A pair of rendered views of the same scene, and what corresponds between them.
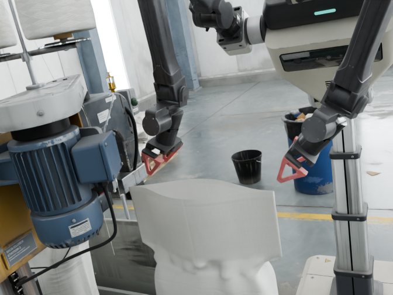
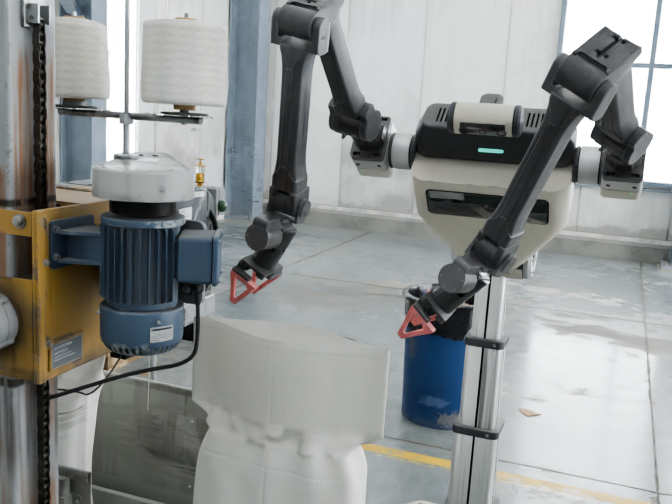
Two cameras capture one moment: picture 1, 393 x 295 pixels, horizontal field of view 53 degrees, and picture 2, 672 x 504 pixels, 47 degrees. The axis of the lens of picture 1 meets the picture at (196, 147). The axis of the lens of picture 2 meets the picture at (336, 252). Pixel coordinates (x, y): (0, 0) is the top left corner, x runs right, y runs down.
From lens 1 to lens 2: 0.62 m
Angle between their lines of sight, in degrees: 11
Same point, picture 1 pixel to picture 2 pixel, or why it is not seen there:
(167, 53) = (298, 155)
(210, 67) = not seen: hidden behind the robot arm
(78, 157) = (184, 249)
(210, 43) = not seen: hidden behind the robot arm
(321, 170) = (449, 389)
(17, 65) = not seen: outside the picture
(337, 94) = (483, 245)
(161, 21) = (301, 118)
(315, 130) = (453, 278)
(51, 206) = (138, 299)
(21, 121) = (139, 193)
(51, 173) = (149, 260)
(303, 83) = (449, 233)
